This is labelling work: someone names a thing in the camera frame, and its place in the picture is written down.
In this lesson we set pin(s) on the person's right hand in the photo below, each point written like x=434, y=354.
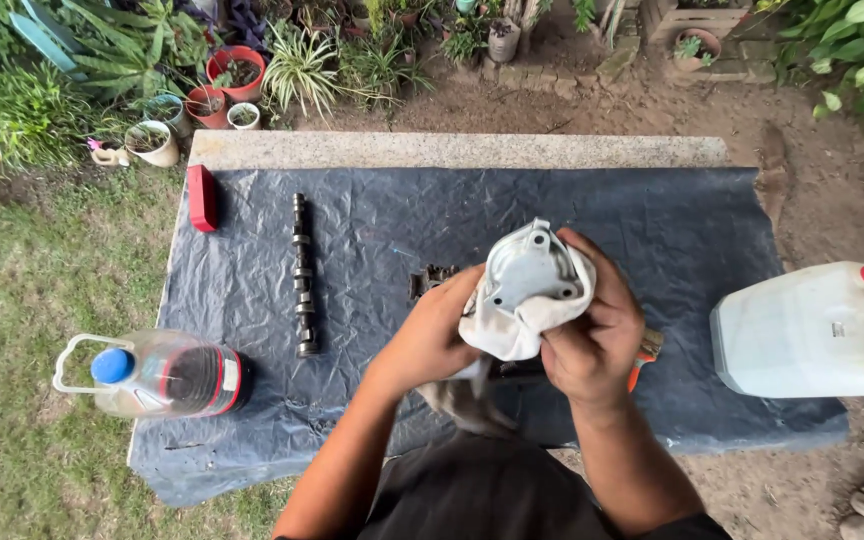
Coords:
x=604, y=345

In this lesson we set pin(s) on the person's left hand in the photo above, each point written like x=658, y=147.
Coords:
x=421, y=341

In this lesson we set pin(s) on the white rag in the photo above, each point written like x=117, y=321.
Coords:
x=511, y=330

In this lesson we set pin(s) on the silver metal engine cover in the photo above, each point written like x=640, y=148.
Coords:
x=526, y=274

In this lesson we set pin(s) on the dark metal part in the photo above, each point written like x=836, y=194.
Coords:
x=518, y=369

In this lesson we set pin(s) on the dark plastic tarp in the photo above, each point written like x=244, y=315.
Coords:
x=372, y=225

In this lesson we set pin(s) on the steel camshaft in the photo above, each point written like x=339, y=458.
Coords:
x=302, y=285

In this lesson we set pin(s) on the person's black shirt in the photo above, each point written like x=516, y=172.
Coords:
x=492, y=495

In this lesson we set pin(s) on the white canister with red cap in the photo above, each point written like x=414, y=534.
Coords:
x=807, y=337

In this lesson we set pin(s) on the clear bottle with blue cap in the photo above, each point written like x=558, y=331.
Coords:
x=169, y=375

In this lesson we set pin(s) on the red flat box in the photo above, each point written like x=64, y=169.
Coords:
x=202, y=197

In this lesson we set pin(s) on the brick garden edging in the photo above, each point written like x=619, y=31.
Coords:
x=552, y=75

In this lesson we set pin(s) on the small white flower pot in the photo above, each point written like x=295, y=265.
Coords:
x=244, y=116

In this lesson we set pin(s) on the striped spider plant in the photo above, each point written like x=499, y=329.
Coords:
x=301, y=71

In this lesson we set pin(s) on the terracotta pot with succulent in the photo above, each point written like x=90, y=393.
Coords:
x=696, y=51

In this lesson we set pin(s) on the grey textured flower pot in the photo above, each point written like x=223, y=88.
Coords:
x=503, y=41

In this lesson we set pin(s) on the small terracotta flower pot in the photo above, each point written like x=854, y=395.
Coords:
x=205, y=109

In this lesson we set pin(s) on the large red flower pot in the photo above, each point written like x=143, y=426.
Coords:
x=237, y=75

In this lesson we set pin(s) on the cream flower pot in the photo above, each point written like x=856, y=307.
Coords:
x=153, y=144

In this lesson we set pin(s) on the wooden crate planter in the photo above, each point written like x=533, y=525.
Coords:
x=691, y=19

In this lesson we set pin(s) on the grey blue flower pot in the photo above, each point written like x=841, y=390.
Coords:
x=168, y=112

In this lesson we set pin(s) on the small cream watering can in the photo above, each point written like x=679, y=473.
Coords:
x=108, y=156

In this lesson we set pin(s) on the broad leaved green bush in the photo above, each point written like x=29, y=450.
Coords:
x=859, y=52

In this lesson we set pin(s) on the bed of green garden plants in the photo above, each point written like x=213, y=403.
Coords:
x=64, y=67

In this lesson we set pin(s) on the small dark metal bracket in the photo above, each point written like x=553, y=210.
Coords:
x=428, y=279

